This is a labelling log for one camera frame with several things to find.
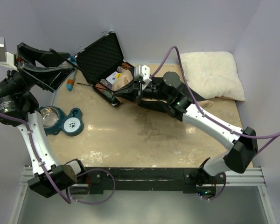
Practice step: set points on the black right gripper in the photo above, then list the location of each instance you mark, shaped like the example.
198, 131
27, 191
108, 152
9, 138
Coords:
138, 92

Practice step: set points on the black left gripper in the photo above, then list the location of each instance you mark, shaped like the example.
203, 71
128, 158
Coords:
49, 77

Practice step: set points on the beige fabric pet tent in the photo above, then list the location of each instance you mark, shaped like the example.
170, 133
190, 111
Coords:
154, 93

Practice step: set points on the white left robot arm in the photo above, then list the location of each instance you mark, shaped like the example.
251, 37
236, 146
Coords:
19, 108

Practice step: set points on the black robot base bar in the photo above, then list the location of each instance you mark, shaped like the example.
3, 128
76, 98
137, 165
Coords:
185, 180

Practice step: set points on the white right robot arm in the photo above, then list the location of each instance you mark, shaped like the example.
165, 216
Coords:
241, 144

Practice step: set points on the teal double pet bowl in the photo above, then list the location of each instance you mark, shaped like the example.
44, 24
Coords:
55, 121

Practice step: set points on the green blue poker chip roll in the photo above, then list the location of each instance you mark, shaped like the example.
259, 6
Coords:
110, 97

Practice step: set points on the white playing card deck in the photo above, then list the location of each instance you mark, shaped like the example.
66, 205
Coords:
112, 78

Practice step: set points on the red poker chip roll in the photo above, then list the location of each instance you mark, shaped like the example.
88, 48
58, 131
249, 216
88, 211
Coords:
125, 66

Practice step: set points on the purple poker chip roll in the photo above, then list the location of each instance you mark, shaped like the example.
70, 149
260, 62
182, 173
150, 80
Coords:
106, 83

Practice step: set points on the orange and teal toy block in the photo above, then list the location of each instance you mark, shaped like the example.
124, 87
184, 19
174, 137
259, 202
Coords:
71, 79

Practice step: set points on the black poker chip case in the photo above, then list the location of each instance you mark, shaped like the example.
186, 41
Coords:
101, 59

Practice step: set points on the white fluffy pillow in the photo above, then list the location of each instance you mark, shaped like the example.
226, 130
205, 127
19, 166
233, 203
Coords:
213, 75

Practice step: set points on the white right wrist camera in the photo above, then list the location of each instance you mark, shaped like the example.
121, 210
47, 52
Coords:
141, 71

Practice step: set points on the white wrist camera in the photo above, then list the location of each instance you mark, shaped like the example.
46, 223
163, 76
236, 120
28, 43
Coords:
141, 71
6, 58

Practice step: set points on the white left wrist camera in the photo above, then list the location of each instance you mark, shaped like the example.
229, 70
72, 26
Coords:
6, 58

